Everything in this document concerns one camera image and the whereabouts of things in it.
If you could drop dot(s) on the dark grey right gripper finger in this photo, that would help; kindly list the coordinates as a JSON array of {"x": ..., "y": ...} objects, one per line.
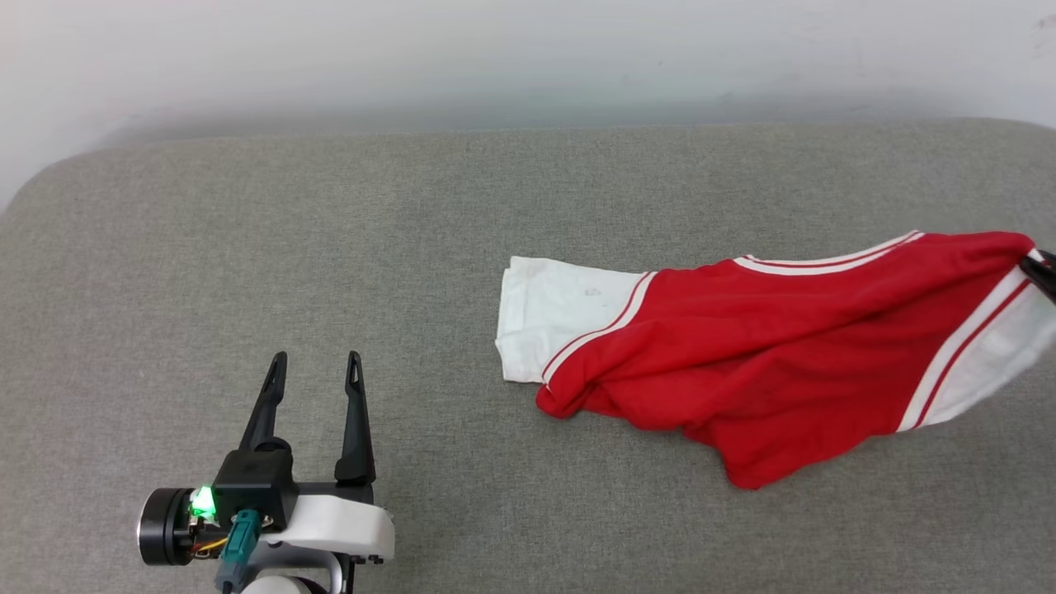
[{"x": 1044, "y": 272}]

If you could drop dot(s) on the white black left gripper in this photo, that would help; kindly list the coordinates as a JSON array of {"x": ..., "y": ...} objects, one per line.
[{"x": 346, "y": 524}]

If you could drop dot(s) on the red and white shirt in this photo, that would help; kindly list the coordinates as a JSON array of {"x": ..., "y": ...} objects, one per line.
[{"x": 784, "y": 346}]

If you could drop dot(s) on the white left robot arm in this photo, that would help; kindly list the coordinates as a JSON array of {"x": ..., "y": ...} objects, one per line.
[{"x": 285, "y": 582}]

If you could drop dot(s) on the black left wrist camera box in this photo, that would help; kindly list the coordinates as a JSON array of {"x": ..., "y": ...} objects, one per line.
[{"x": 256, "y": 487}]

